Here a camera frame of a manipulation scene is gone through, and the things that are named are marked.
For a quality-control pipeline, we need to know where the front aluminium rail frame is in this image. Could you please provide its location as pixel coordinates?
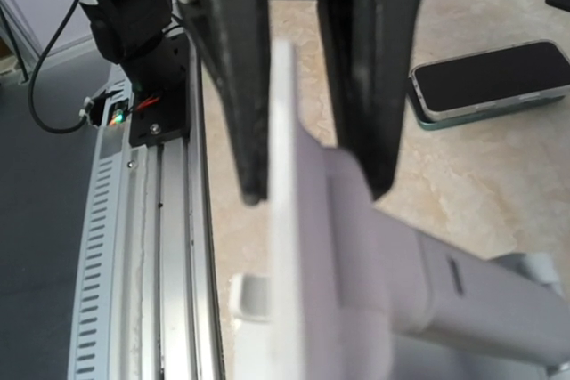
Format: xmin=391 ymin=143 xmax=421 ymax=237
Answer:
xmin=66 ymin=54 xmax=226 ymax=380

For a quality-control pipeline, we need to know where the white folding phone stand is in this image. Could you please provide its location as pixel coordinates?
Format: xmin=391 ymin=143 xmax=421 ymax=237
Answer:
xmin=230 ymin=40 xmax=569 ymax=379

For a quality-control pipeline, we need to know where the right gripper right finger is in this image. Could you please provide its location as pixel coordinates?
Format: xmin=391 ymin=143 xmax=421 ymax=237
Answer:
xmin=318 ymin=0 xmax=421 ymax=199

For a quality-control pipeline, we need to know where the left top black phone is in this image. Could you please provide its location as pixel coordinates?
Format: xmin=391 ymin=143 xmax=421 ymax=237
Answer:
xmin=411 ymin=40 xmax=569 ymax=122

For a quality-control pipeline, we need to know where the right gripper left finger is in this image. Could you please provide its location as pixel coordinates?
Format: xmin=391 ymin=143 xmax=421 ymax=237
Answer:
xmin=177 ymin=0 xmax=271 ymax=206

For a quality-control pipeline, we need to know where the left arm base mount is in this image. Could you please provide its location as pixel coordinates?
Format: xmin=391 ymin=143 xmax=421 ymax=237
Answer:
xmin=88 ymin=32 xmax=192 ymax=148

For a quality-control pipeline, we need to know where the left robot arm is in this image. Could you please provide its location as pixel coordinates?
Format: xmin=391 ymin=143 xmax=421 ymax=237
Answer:
xmin=78 ymin=0 xmax=173 ymax=64

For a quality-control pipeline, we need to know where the left bottom teal phone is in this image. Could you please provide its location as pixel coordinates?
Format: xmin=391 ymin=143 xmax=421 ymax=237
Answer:
xmin=407 ymin=83 xmax=566 ymax=131

